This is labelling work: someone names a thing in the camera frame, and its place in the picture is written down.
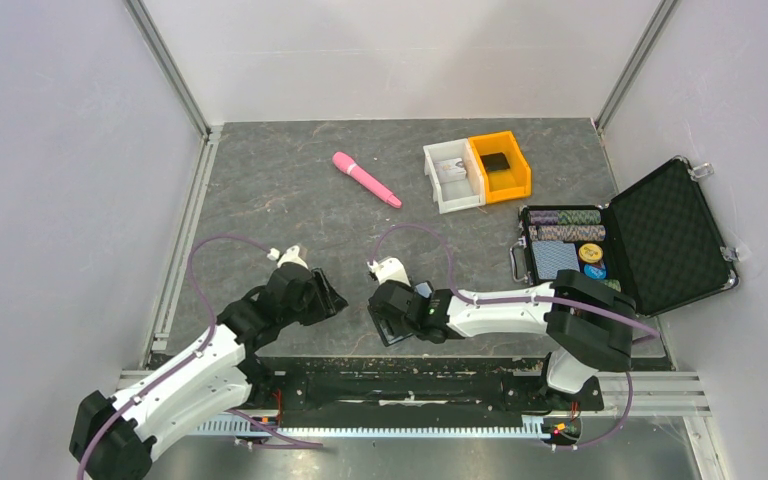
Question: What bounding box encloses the orange plastic bin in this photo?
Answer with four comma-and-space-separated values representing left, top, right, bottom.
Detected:
468, 131, 532, 204

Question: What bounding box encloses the black leather card holder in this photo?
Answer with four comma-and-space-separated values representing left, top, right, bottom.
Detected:
413, 282, 434, 298

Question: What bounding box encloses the yellow dealer chip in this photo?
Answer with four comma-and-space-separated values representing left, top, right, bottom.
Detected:
578, 243, 604, 264

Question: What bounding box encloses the black poker chip case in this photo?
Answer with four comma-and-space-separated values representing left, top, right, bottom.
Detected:
519, 156, 739, 316

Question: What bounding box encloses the card in white bin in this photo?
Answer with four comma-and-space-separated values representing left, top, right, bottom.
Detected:
435, 158, 467, 183

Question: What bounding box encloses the white plastic bin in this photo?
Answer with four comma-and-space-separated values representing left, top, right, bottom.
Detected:
423, 138, 486, 214

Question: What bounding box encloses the blue playing card deck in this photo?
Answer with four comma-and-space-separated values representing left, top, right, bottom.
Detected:
532, 241, 580, 280

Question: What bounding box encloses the poker chip row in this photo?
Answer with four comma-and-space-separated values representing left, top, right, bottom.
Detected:
528, 225, 607, 242
528, 210, 601, 226

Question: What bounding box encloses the top poker chip row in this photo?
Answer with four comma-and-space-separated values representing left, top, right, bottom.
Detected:
528, 210, 601, 226

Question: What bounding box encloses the white cable duct strip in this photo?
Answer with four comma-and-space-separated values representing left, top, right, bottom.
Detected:
191, 413, 550, 440

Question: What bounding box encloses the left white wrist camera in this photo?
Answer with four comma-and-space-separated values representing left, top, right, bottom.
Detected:
267, 244, 309, 269

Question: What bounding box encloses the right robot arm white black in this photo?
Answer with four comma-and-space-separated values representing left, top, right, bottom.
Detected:
368, 270, 636, 408

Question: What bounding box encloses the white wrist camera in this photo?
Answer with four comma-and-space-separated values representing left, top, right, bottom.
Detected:
367, 257, 411, 286
267, 244, 309, 269

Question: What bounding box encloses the black object in orange bin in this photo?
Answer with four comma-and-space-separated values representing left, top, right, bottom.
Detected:
480, 152, 510, 174

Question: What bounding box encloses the pink wand massager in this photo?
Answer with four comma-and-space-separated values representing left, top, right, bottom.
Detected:
332, 152, 402, 209

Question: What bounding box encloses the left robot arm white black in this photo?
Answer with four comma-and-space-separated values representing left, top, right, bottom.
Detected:
69, 263, 348, 479

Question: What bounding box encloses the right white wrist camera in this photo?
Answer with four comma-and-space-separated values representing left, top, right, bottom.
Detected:
367, 257, 411, 286

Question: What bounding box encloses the blue dealer chip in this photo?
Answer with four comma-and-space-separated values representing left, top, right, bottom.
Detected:
583, 263, 607, 280

